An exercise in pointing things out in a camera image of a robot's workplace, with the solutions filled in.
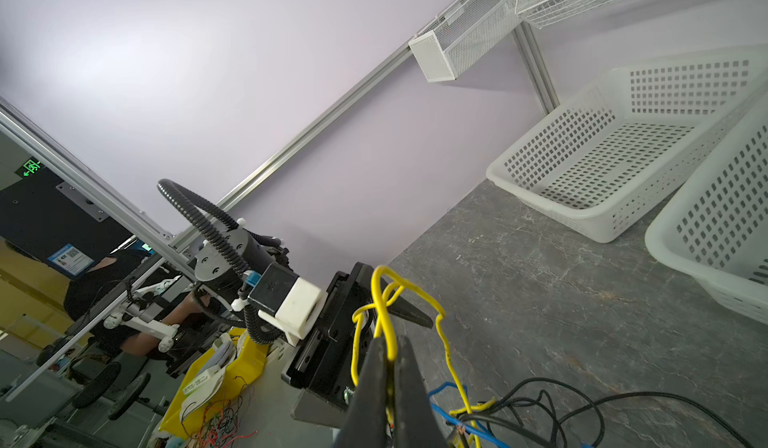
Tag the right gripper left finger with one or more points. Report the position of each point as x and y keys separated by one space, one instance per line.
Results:
x=365 y=422

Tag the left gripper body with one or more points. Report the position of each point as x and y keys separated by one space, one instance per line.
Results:
x=321 y=363

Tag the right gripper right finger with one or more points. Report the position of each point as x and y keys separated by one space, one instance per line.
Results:
x=414 y=421

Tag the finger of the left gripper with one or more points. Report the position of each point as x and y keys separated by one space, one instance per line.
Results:
x=407 y=311

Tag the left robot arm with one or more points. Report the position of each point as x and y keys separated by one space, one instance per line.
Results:
x=229 y=253

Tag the yellow bin outside cell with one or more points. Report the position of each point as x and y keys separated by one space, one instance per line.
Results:
x=216 y=378

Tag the left white plastic basket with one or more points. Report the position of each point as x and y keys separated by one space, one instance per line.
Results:
x=605 y=157

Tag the white plastic basket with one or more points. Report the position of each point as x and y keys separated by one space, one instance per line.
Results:
x=714 y=229
x=605 y=157

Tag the middle white plastic basket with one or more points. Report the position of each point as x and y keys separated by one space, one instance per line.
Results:
x=714 y=229

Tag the white mesh wall box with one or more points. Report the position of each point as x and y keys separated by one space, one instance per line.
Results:
x=460 y=35

